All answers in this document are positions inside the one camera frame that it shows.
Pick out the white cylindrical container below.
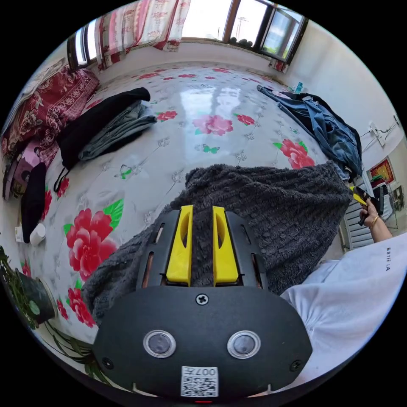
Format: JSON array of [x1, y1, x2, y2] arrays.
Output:
[[29, 223, 47, 246]]

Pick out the pile of black and gray clothes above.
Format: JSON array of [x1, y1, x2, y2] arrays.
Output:
[[54, 87, 158, 192]]

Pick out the gray wool pants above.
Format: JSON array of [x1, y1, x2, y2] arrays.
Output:
[[81, 160, 354, 328]]

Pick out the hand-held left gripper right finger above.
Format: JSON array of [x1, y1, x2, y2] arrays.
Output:
[[212, 206, 239, 286]]

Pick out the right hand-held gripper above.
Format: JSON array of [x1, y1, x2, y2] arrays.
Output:
[[349, 186, 385, 227]]

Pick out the red patterned rolled quilt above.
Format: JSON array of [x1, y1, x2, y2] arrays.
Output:
[[0, 65, 101, 167]]

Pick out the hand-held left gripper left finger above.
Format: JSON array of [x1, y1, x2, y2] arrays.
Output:
[[166, 205, 194, 285]]

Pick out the window with dark frame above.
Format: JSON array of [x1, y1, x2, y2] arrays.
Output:
[[181, 0, 309, 65]]

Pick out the person's right hand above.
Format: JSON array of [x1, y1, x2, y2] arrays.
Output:
[[360, 197, 381, 228]]

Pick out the black folded cloth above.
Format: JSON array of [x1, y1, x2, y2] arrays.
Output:
[[21, 162, 47, 235]]

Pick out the pink box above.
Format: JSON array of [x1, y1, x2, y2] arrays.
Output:
[[3, 141, 44, 200]]

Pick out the white radiator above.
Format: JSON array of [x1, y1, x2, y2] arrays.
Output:
[[339, 176, 376, 252]]

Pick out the person's right forearm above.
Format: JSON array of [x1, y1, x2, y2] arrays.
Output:
[[370, 217, 394, 245]]

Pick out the person's body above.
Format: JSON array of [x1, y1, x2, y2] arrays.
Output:
[[279, 232, 407, 384]]

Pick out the potted green plant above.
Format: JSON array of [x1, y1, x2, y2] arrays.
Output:
[[0, 245, 107, 384]]

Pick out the red and white curtain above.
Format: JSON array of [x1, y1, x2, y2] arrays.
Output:
[[95, 0, 191, 71]]

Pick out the pile of blue denim clothes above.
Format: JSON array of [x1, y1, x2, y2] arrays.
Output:
[[256, 84, 364, 184]]

